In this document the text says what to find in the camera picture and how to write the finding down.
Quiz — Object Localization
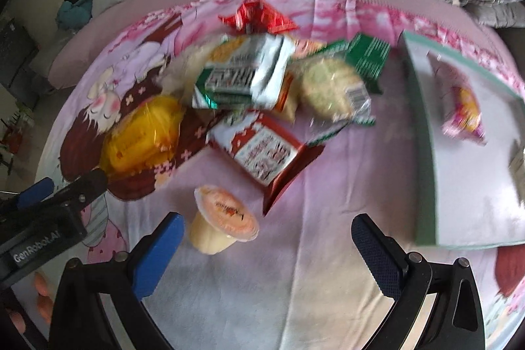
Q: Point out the dark green snack packet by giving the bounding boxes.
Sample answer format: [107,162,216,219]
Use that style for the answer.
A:
[326,33,391,94]

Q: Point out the green white snack packet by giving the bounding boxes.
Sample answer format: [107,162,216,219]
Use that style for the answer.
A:
[191,34,295,110]

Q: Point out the pink orange snack bag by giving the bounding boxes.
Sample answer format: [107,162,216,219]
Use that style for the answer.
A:
[441,85,486,146]

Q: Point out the grey pillow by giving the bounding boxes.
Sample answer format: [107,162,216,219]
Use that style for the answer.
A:
[464,2,525,29]

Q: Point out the cream bun clear wrapper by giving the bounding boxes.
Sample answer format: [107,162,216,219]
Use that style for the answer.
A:
[157,37,222,106]

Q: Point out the orange jelly cup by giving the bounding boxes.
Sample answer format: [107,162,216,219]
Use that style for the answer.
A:
[189,185,260,255]

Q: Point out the red foil snack packet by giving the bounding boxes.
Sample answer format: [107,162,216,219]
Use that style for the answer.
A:
[219,0,299,35]

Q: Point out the teal cloth bundle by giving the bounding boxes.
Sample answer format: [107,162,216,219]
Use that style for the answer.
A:
[55,0,93,30]

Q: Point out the pale orange snack bag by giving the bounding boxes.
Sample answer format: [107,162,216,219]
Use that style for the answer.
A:
[270,38,326,123]

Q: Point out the yellow snack bag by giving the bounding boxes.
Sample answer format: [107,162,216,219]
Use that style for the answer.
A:
[99,95,186,181]

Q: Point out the pink cartoon print blanket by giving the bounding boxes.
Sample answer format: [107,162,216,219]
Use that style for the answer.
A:
[30,0,525,350]

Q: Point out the person's left hand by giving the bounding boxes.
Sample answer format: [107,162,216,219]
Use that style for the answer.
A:
[7,271,53,334]

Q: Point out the red white snack packet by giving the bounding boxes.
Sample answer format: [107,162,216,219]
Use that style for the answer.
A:
[206,109,325,215]

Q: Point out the round cookie clear packet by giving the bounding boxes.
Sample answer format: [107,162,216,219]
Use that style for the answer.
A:
[288,54,375,127]

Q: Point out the white green-edged box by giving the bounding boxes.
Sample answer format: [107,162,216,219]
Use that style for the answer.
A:
[399,31,524,249]

